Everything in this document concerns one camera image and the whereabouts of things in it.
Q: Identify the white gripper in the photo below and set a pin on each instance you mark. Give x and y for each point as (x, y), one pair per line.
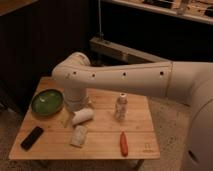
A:
(75, 100)

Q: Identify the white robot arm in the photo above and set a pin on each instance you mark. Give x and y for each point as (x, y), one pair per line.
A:
(189, 83)

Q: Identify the white paper cup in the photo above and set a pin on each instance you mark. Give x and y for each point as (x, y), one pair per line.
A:
(82, 116)

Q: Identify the green ceramic bowl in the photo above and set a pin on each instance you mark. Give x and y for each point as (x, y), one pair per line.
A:
(47, 102)

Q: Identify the wooden folding table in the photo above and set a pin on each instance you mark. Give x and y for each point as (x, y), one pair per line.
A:
(103, 137)

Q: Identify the small clear plastic bottle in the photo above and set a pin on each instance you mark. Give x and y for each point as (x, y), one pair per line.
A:
(121, 106)

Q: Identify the black remote control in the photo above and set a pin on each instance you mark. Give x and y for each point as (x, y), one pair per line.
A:
(28, 142)

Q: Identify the orange carrot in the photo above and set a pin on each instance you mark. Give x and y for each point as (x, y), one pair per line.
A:
(123, 144)

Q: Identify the metal vertical pole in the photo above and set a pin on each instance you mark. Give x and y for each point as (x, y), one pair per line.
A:
(100, 20)

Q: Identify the dark wooden cabinet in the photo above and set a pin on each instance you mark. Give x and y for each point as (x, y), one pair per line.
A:
(33, 40)

